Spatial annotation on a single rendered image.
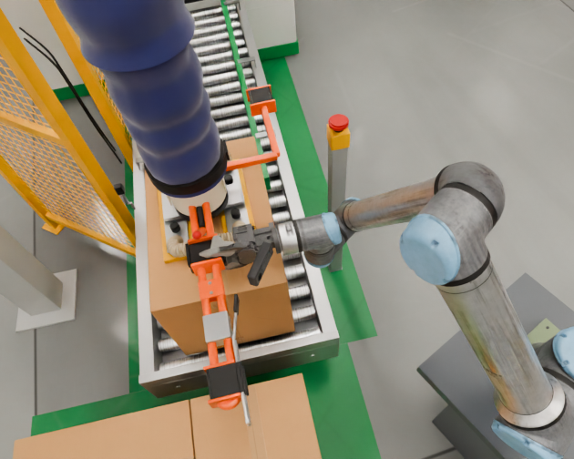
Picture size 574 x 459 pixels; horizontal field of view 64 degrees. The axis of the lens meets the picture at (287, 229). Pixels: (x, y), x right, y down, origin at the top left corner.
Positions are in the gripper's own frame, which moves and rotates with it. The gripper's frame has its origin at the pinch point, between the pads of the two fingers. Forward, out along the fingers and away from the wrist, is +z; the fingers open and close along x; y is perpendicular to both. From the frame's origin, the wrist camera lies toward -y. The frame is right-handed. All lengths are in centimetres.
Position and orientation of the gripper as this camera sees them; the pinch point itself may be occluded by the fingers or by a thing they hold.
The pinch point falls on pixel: (207, 262)
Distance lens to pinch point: 125.2
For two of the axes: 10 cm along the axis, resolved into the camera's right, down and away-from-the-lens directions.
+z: -9.7, 2.2, -0.5
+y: -2.1, -8.1, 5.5
